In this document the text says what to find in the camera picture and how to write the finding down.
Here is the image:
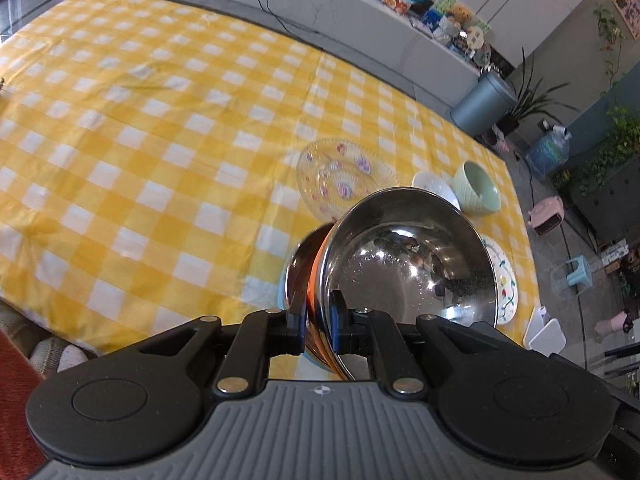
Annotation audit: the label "small blue plastic stool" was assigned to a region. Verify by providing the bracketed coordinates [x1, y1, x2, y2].
[550, 256, 594, 296]

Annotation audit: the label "clear glass flower-print plate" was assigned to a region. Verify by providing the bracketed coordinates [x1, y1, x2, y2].
[296, 137, 399, 221]

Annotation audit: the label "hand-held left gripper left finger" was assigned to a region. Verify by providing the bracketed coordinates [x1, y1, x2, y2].
[134, 287, 308, 396]

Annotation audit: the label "small cardboard box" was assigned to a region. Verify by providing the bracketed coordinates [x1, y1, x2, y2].
[601, 240, 631, 269]

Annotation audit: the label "grey-blue trash bin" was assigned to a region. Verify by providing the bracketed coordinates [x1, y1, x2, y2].
[451, 71, 518, 137]

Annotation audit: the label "framed wall picture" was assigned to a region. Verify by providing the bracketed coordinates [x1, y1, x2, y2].
[611, 0, 640, 41]

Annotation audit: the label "hanging vine plant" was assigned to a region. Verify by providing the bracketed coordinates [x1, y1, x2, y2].
[592, 2, 627, 97]

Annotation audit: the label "white plastic container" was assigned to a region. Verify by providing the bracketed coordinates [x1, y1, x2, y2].
[524, 305, 567, 357]

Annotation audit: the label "yellow plush toy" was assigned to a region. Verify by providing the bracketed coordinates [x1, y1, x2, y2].
[447, 4, 474, 27]

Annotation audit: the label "large stainless steel bowl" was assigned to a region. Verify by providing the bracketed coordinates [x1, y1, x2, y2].
[311, 187, 499, 382]

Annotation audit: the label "pink space heater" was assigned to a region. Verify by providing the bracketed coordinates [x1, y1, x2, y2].
[527, 197, 567, 236]

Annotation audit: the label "yellow checked tablecloth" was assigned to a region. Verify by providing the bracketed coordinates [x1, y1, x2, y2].
[0, 0, 540, 381]

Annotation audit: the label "green snack packet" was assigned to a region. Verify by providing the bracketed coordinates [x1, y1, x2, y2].
[431, 0, 492, 36]

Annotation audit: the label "white vine-pattern plate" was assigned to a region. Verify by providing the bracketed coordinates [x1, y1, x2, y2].
[479, 234, 521, 327]

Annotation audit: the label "red cloth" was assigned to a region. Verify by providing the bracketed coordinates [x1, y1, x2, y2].
[0, 329, 47, 480]

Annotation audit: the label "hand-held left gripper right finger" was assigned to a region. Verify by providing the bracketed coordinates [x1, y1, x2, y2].
[327, 290, 507, 396]

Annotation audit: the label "black cable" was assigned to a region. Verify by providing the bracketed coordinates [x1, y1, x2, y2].
[255, 0, 322, 36]

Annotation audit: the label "large clear water bottle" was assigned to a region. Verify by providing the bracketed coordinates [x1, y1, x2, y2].
[525, 126, 572, 182]

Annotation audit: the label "potted long-leaf plant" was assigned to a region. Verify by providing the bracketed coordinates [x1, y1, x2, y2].
[492, 47, 578, 136]

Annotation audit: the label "climbing green plant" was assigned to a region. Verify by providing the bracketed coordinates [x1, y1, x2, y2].
[579, 105, 640, 197]

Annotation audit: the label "pale green ribbed bowl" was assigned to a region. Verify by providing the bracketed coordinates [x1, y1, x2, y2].
[453, 161, 502, 217]

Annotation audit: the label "small white patterned bowl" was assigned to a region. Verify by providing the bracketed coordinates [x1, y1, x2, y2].
[411, 171, 461, 211]

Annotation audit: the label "pink slippers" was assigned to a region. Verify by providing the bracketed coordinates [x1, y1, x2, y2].
[481, 126, 512, 157]

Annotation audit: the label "dark grey cabinet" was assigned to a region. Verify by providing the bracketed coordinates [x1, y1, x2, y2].
[570, 105, 640, 248]

